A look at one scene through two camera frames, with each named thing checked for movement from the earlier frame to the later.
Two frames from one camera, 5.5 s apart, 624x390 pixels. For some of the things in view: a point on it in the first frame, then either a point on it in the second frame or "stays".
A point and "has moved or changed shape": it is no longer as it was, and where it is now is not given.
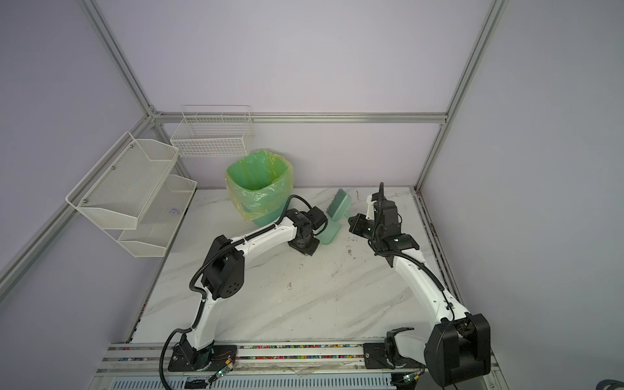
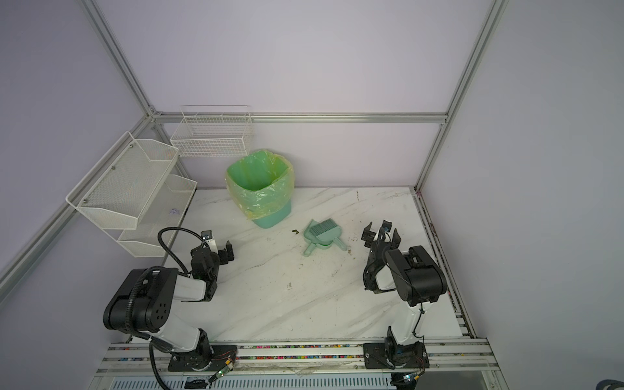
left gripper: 311,250 → 223,257
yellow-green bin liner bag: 260,183 stays
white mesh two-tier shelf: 132,196 stays
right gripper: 355,224 → 369,237
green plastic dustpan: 331,231 has moved or changed shape
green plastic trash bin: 261,184 stays
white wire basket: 209,131 stays
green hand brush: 339,205 → 327,232
